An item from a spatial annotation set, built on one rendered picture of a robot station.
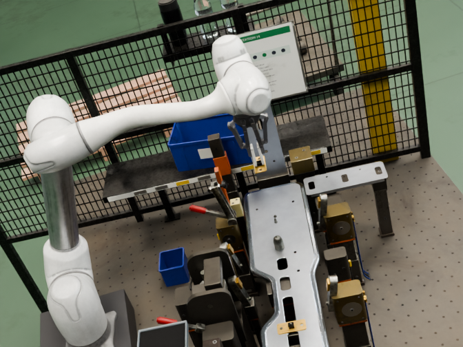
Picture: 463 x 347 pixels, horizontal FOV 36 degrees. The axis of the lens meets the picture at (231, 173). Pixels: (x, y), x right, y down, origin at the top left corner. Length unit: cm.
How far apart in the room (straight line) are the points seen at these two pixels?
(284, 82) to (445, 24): 295
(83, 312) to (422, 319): 111
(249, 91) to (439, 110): 283
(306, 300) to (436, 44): 342
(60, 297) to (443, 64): 341
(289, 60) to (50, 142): 105
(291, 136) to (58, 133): 104
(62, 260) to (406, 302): 117
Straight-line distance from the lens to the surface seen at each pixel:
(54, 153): 203
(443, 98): 469
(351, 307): 210
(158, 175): 276
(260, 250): 233
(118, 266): 295
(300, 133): 275
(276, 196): 252
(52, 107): 215
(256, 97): 185
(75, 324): 239
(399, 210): 282
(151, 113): 198
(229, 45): 200
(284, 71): 271
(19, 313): 410
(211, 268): 205
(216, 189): 229
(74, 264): 248
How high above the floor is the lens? 257
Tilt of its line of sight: 36 degrees down
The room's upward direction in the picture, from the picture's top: 17 degrees counter-clockwise
